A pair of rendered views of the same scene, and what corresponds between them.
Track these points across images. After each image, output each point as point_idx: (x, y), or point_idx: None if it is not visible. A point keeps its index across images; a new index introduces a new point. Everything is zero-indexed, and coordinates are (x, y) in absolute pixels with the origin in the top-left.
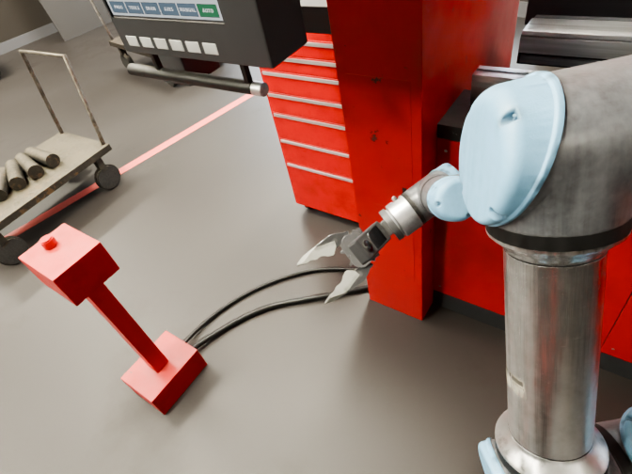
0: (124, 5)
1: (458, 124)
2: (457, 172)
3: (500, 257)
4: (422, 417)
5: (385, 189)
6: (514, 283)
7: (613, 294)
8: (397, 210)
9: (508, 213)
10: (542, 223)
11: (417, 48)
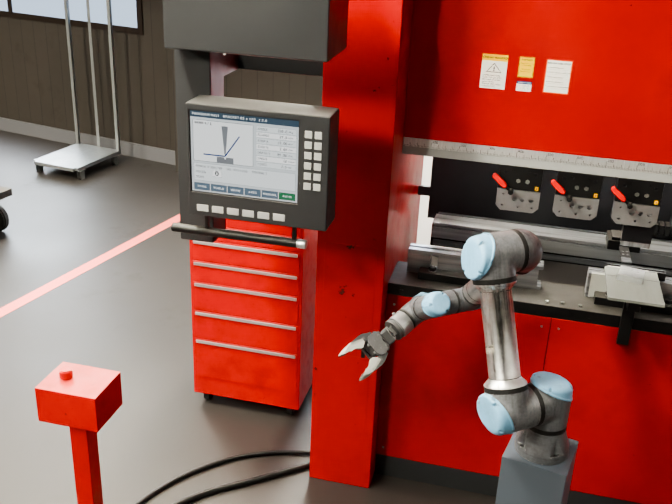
0: (209, 185)
1: (403, 283)
2: None
3: (439, 398)
4: None
5: (346, 338)
6: (486, 302)
7: None
8: (399, 318)
9: (484, 271)
10: (493, 275)
11: (383, 227)
